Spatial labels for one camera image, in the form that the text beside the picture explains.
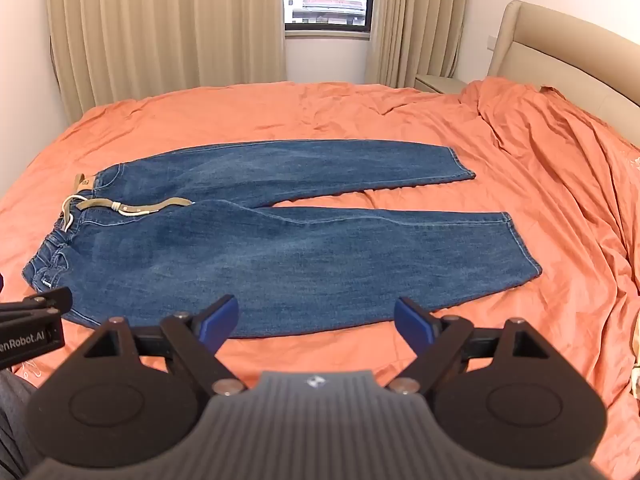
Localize beige padded headboard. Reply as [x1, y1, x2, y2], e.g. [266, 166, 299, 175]
[487, 0, 640, 152]

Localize person's grey trouser leg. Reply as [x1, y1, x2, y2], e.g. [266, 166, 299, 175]
[0, 367, 49, 480]

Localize beige nightstand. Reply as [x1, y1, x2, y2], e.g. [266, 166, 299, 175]
[414, 72, 469, 95]

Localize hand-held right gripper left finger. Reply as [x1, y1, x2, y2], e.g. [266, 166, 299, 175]
[82, 294, 247, 398]

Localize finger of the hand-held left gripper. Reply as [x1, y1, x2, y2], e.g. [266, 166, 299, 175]
[0, 287, 74, 319]

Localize narrow beige curtain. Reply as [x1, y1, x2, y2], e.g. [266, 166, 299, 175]
[365, 0, 474, 91]

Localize crumpled orange duvet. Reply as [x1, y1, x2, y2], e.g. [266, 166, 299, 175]
[459, 77, 640, 321]

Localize blue denim pants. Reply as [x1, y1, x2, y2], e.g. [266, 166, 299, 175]
[21, 139, 543, 339]

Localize orange bed sheet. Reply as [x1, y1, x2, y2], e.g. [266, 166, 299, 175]
[0, 80, 640, 413]

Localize khaki belt with cream cord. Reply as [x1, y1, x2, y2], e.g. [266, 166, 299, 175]
[59, 173, 194, 233]

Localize wide beige curtain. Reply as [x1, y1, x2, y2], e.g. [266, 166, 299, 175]
[45, 0, 287, 122]

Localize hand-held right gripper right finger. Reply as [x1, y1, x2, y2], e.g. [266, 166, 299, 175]
[387, 297, 554, 397]

